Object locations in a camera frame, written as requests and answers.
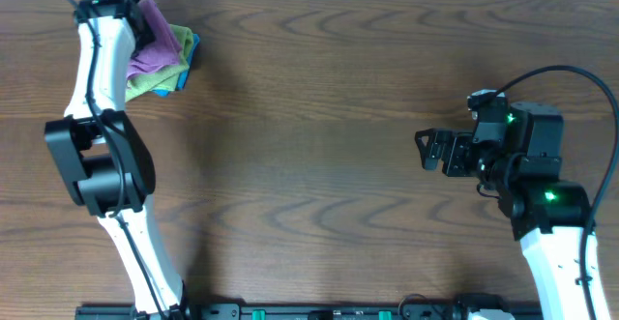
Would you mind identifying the purple microfiber cloth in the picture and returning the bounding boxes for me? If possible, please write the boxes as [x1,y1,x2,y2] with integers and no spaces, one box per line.
[127,0,182,80]

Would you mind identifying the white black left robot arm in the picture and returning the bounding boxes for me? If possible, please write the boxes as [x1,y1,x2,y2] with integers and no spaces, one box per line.
[44,0,191,319]

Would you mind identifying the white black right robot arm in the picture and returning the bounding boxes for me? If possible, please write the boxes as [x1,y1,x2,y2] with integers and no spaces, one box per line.
[415,102,610,319]

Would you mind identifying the folded green cloth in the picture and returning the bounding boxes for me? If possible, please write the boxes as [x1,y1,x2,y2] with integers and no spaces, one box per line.
[126,24,194,102]

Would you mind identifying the folded blue cloth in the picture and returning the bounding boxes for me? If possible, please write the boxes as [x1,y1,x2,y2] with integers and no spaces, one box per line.
[152,34,200,97]

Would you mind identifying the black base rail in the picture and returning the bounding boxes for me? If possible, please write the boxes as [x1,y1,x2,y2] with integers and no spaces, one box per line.
[74,293,543,320]

